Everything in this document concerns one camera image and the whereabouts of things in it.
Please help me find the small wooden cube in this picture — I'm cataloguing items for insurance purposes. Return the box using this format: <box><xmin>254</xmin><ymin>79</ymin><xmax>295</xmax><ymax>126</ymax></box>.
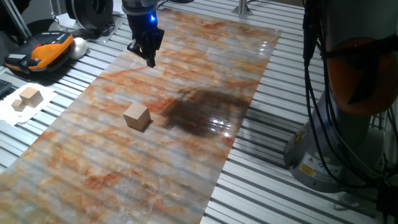
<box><xmin>11</xmin><ymin>99</ymin><xmax>27</xmax><ymax>112</ymax></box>

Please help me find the aluminium frame bar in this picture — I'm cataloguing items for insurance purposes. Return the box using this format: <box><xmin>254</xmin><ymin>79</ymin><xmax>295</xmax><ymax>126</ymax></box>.
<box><xmin>1</xmin><ymin>0</ymin><xmax>32</xmax><ymax>40</ymax></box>

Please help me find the marble patterned glossy mat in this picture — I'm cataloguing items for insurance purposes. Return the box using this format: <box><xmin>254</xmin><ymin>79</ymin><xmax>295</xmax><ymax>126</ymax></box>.
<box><xmin>0</xmin><ymin>7</ymin><xmax>282</xmax><ymax>224</ymax></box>

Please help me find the orange and black teach pendant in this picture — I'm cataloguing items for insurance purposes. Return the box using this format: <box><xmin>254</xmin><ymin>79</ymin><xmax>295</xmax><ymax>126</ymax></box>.
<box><xmin>4</xmin><ymin>30</ymin><xmax>75</xmax><ymax>75</ymax></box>

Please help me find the wooden cube block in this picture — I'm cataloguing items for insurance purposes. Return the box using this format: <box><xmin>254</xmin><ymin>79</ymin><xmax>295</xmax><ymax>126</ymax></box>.
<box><xmin>123</xmin><ymin>101</ymin><xmax>152</xmax><ymax>132</ymax></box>

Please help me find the metal post foot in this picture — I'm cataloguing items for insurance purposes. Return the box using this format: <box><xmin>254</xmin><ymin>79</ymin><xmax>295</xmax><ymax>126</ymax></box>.
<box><xmin>231</xmin><ymin>0</ymin><xmax>253</xmax><ymax>16</ymax></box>

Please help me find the large wooden cube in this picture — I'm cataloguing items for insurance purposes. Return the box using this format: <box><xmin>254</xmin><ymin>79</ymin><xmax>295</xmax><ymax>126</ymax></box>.
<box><xmin>19</xmin><ymin>86</ymin><xmax>44</xmax><ymax>108</ymax></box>

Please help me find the black round device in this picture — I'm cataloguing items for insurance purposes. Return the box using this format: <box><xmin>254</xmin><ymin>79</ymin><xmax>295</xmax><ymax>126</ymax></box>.
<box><xmin>65</xmin><ymin>0</ymin><xmax>114</xmax><ymax>32</ymax></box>

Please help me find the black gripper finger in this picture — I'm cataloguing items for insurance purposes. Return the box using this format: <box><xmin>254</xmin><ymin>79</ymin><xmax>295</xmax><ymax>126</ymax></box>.
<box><xmin>126</xmin><ymin>40</ymin><xmax>156</xmax><ymax>68</ymax></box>
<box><xmin>149</xmin><ymin>28</ymin><xmax>165</xmax><ymax>60</ymax></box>

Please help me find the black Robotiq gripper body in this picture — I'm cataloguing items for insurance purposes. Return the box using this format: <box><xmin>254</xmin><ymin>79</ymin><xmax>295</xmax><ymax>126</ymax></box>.
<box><xmin>126</xmin><ymin>11</ymin><xmax>165</xmax><ymax>50</ymax></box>

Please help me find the white paper towel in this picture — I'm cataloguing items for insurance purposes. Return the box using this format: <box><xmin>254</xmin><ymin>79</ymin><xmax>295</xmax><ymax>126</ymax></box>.
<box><xmin>0</xmin><ymin>82</ymin><xmax>58</xmax><ymax>127</ymax></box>

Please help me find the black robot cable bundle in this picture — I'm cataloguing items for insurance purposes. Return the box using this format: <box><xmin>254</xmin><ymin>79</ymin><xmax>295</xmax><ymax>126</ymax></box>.
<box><xmin>302</xmin><ymin>0</ymin><xmax>398</xmax><ymax>189</ymax></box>

